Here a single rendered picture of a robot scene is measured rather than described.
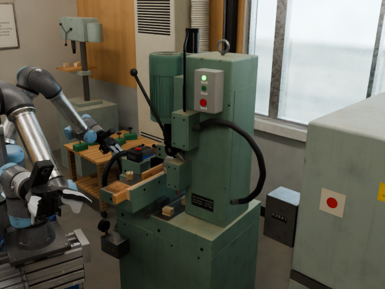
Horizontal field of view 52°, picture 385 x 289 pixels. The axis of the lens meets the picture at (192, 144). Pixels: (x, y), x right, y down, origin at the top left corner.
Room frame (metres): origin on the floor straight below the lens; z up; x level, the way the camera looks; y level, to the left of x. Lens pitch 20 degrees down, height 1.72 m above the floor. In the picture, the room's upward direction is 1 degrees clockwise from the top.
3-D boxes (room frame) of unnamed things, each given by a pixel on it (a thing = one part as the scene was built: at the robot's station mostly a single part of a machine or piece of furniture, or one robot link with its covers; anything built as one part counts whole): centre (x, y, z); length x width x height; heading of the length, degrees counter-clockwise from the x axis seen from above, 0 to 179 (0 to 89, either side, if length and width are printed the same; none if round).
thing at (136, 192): (1.78, 0.09, 0.93); 0.60 x 0.02 x 0.06; 144
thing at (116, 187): (1.65, 0.34, 0.91); 0.12 x 0.09 x 0.03; 54
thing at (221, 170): (1.64, -0.12, 1.16); 0.22 x 0.22 x 0.72; 54
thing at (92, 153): (3.30, 0.72, 0.32); 0.66 x 0.57 x 0.64; 135
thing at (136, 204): (1.86, 0.21, 0.87); 0.61 x 0.30 x 0.06; 144
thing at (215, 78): (1.50, -0.06, 1.40); 0.10 x 0.06 x 0.16; 54
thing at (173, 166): (1.57, 0.06, 1.02); 0.09 x 0.07 x 0.12; 144
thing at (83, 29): (4.05, 1.11, 0.79); 0.62 x 0.48 x 1.58; 44
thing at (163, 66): (1.81, 0.11, 1.35); 0.18 x 0.18 x 0.31
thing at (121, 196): (1.76, 0.15, 0.92); 0.62 x 0.02 x 0.04; 144
